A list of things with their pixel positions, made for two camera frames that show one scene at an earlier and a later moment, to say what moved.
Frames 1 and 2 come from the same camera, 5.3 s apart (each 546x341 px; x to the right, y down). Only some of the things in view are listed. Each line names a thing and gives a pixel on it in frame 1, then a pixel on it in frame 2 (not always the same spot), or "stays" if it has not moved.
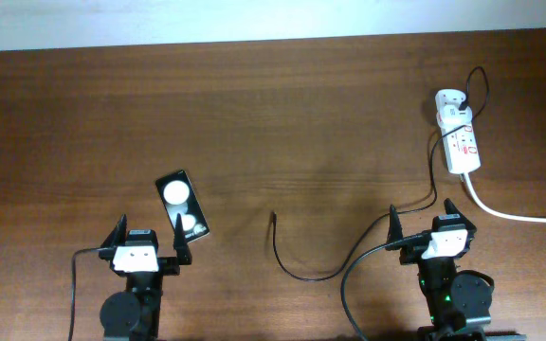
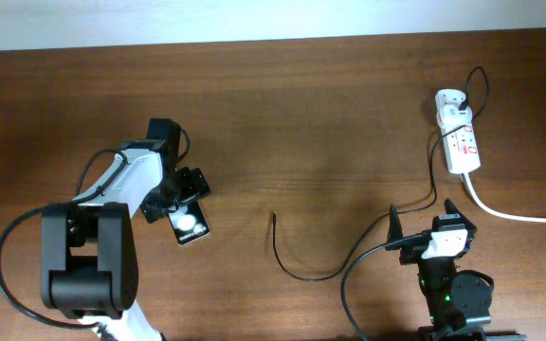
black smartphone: [179, 198] stays
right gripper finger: [451, 208] stays
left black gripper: [171, 264] → [195, 187]
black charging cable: [385, 218] stays
